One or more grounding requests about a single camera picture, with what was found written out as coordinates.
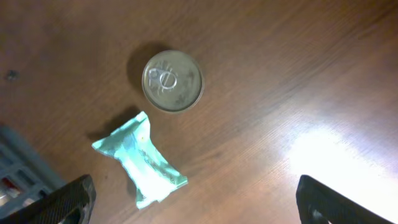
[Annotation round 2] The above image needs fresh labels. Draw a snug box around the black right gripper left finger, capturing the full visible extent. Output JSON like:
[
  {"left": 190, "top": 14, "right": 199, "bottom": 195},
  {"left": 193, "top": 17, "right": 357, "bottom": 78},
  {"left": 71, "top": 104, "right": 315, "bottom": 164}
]
[{"left": 1, "top": 174, "right": 96, "bottom": 224}]

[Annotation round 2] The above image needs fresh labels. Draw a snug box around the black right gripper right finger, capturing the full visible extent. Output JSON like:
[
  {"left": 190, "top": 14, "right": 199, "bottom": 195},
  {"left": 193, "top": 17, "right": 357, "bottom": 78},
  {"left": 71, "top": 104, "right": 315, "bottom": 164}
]
[{"left": 296, "top": 175, "right": 392, "bottom": 224}]

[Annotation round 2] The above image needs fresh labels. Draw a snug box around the grey plastic shopping basket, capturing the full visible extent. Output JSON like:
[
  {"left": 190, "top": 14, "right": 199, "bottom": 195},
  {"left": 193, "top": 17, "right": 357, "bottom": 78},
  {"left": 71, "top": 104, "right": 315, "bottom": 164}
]
[{"left": 1, "top": 124, "right": 66, "bottom": 218}]

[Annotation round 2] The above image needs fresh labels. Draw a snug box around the teal white snack packet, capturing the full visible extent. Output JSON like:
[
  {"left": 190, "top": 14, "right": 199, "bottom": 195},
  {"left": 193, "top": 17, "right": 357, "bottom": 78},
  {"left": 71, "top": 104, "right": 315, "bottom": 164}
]
[{"left": 92, "top": 111, "right": 188, "bottom": 209}]

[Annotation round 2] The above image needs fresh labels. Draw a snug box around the silver tin can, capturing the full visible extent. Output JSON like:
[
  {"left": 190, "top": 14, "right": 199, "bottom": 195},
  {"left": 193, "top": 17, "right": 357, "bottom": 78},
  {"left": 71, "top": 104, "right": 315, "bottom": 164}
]
[{"left": 142, "top": 50, "right": 205, "bottom": 113}]

